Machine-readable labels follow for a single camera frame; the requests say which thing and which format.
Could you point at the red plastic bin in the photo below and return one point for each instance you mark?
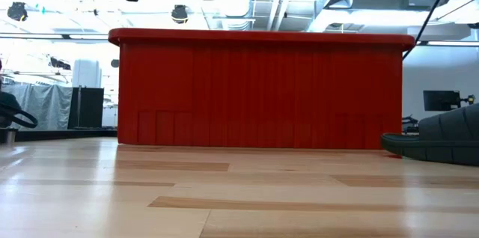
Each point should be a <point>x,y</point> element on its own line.
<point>262,92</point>

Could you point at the black hanging spotlight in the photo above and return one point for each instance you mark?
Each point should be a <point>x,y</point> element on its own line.
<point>179,14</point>
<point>16,11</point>

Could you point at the white cabinet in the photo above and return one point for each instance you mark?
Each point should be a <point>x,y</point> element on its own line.
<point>86,75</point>

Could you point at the black cabinet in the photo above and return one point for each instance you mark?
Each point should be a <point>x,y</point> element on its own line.
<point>90,109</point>

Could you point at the grey cloth cover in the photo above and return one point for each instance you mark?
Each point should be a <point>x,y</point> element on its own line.
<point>45,107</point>

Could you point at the long ceiling light strip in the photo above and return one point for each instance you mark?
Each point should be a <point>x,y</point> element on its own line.
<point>449,43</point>

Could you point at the black computer monitor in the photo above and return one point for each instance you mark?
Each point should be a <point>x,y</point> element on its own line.
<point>441,100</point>

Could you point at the black slide sandal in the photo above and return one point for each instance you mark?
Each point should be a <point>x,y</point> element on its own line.
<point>449,144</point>

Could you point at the black aluminium table frame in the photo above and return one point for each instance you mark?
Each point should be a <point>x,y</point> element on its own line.
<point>67,135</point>

